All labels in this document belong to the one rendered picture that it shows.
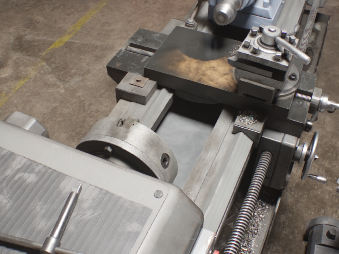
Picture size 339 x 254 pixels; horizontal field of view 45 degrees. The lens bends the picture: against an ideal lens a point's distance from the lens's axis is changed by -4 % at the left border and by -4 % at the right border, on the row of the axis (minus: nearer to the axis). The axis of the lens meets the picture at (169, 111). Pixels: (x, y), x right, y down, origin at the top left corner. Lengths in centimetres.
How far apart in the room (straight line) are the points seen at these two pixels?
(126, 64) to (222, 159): 57
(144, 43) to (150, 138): 90
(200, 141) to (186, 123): 11
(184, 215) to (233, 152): 72
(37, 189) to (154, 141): 35
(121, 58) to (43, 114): 121
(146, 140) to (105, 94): 195
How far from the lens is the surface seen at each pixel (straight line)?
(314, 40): 288
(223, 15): 161
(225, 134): 151
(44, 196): 75
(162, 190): 73
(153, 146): 99
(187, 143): 163
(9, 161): 81
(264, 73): 140
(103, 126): 102
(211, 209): 130
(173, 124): 169
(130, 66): 172
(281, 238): 228
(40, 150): 82
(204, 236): 76
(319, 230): 212
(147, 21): 362
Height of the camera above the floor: 194
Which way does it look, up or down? 44 degrees down
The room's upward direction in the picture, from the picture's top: 1 degrees clockwise
